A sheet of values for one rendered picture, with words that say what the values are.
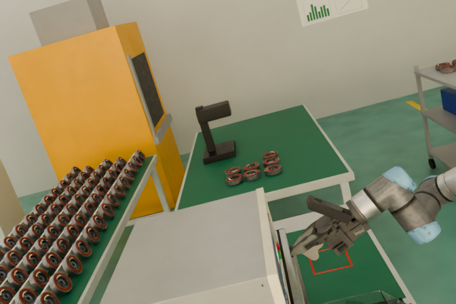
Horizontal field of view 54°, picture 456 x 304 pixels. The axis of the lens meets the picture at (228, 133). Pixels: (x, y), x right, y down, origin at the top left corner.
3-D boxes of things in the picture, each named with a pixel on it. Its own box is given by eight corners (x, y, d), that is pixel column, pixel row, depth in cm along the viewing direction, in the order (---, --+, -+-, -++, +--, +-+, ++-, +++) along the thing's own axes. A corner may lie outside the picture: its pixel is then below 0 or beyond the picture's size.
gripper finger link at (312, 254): (303, 272, 118) (331, 252, 116) (289, 257, 116) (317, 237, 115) (301, 266, 121) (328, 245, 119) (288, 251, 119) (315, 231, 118)
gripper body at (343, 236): (336, 258, 116) (374, 231, 113) (315, 235, 114) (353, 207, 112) (330, 243, 123) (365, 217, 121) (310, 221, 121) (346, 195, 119)
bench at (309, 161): (320, 172, 456) (304, 103, 436) (376, 280, 278) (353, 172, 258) (216, 199, 465) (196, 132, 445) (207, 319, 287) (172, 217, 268)
